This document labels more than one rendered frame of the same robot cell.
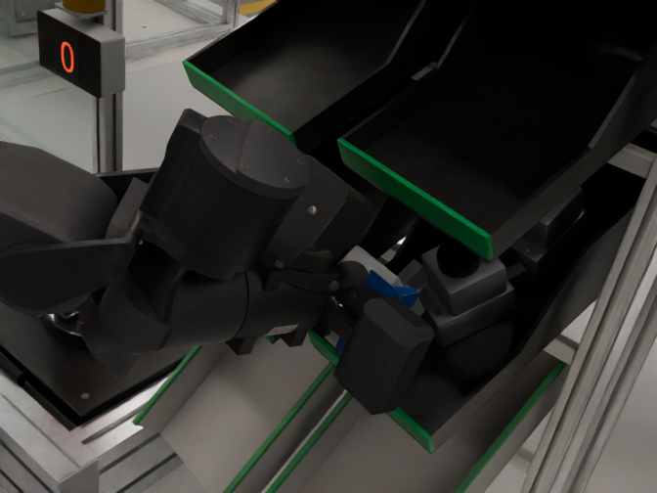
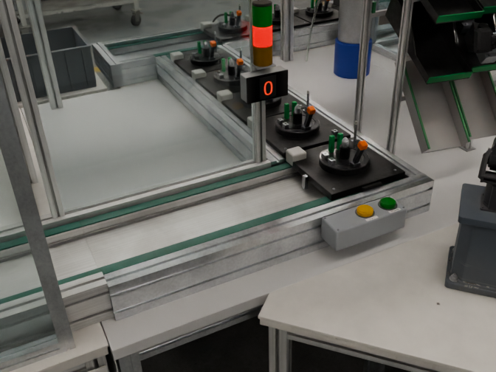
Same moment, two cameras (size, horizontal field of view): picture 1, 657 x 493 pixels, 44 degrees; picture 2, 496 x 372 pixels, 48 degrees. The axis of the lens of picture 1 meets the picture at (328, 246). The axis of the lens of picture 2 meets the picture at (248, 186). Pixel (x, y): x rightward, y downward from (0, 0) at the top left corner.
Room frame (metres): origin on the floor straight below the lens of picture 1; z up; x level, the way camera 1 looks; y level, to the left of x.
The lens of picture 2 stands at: (0.30, 1.57, 1.76)
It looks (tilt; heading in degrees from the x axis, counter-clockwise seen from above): 32 degrees down; 300
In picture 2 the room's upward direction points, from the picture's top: 2 degrees counter-clockwise
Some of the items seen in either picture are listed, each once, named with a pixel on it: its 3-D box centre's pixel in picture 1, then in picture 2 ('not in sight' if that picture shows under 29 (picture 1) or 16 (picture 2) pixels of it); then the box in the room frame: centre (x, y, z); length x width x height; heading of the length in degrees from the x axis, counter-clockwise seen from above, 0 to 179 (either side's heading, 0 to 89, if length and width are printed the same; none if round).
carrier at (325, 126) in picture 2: not in sight; (297, 116); (0.95, 0.10, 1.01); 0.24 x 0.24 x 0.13; 55
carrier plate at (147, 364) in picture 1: (105, 317); (343, 165); (0.74, 0.25, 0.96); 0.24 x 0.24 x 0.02; 55
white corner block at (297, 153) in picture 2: not in sight; (296, 156); (0.88, 0.27, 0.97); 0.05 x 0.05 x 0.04; 55
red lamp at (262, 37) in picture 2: not in sight; (262, 35); (0.95, 0.34, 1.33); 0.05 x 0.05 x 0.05
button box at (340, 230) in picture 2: not in sight; (363, 222); (0.62, 0.44, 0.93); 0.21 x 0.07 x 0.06; 55
